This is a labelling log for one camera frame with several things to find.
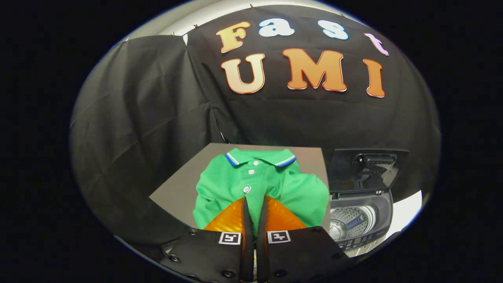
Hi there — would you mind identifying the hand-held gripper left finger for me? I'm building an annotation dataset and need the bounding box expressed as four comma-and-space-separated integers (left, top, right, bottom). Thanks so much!
159, 197, 256, 283

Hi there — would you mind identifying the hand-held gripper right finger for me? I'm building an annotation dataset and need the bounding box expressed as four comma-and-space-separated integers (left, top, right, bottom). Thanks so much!
256, 195, 350, 283

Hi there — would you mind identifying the green polo shirt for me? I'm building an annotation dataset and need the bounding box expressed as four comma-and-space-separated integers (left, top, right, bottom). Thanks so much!
193, 147, 330, 236

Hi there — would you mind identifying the grey top-load washing machine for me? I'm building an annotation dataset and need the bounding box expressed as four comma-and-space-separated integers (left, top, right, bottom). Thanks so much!
328, 189, 394, 254

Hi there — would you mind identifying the grey topped black stand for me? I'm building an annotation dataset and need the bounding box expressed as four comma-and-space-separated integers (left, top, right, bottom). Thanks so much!
149, 143, 330, 232

